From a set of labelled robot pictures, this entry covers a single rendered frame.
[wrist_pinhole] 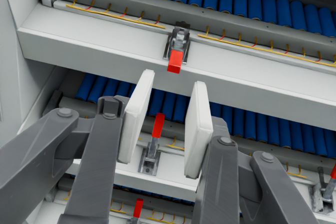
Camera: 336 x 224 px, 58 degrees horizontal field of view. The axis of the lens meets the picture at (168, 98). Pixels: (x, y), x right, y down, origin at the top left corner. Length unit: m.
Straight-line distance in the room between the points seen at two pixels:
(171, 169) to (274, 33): 0.24
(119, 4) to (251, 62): 0.18
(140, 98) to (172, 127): 0.32
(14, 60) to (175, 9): 0.20
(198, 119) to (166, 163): 0.33
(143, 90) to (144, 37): 0.21
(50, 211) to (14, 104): 0.27
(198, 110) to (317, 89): 0.25
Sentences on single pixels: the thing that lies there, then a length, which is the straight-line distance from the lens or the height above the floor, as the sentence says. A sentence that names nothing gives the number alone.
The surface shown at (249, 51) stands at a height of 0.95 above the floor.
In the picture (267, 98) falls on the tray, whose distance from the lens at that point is 0.37.
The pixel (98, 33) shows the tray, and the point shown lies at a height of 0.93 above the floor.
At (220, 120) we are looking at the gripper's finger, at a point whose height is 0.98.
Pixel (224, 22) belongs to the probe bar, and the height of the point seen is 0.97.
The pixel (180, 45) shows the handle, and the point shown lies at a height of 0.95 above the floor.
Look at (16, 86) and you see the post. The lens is 0.42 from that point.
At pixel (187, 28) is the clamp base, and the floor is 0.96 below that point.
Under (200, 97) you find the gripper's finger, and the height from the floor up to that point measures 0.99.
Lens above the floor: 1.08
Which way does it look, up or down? 33 degrees down
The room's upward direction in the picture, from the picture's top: 14 degrees clockwise
